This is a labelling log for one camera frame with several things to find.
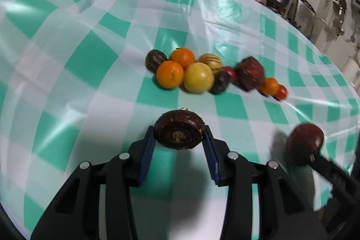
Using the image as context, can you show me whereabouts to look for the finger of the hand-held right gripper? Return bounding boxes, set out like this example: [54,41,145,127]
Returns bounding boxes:
[308,151,360,212]

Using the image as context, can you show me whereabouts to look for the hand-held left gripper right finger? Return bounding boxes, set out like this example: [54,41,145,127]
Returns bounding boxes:
[203,125,329,240]

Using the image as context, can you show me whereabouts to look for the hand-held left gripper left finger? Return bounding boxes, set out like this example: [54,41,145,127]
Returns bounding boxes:
[30,125,156,240]

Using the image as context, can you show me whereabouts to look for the dark purple mangosteen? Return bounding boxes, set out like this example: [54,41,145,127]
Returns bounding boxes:
[155,108,205,150]

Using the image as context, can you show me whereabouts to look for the dark red passion fruit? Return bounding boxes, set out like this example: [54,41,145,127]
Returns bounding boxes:
[285,122,325,167]

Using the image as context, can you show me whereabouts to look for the red cherry tomato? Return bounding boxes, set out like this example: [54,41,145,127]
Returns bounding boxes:
[274,85,288,101]

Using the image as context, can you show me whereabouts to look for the small dark purple fruit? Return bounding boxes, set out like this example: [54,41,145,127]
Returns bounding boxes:
[209,70,231,95]

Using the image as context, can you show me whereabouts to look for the round yellow fruit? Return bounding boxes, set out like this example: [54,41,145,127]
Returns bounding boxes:
[184,62,215,94]

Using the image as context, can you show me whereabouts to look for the large orange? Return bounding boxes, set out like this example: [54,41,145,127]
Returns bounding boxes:
[169,48,196,69]
[156,61,185,89]

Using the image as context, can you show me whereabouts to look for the large dark red mangosteen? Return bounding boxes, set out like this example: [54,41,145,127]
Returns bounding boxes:
[235,56,265,92]

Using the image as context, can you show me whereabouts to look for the small orange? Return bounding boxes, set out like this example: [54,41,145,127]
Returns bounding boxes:
[260,77,280,96]

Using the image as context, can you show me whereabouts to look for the dark brown passion fruit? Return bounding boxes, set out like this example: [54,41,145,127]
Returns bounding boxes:
[145,49,168,73]

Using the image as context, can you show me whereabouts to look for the striped pepino melon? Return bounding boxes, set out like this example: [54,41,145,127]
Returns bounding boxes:
[198,53,223,70]

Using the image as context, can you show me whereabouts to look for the white container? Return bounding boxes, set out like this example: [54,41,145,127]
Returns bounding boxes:
[342,56,360,83]

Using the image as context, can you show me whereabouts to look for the green white checked tablecloth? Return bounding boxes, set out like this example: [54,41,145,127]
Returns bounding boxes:
[0,0,360,240]

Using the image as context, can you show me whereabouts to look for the metal rack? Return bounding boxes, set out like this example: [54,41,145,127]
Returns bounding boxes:
[292,0,317,38]

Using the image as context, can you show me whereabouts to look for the hanging metal utensils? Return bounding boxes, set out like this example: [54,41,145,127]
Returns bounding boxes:
[332,0,348,36]

